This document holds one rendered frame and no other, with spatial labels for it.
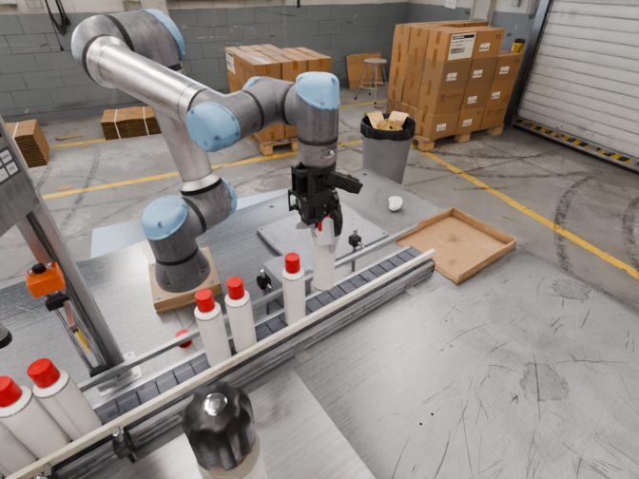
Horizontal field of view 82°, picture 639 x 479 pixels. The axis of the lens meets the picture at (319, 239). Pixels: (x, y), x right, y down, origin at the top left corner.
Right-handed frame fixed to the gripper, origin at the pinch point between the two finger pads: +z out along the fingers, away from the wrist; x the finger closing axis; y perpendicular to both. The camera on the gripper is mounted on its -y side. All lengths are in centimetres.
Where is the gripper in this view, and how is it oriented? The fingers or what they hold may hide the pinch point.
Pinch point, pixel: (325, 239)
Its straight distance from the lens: 83.6
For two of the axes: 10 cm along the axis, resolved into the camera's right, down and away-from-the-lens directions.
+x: 5.9, 4.8, -6.5
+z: 0.0, 8.1, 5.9
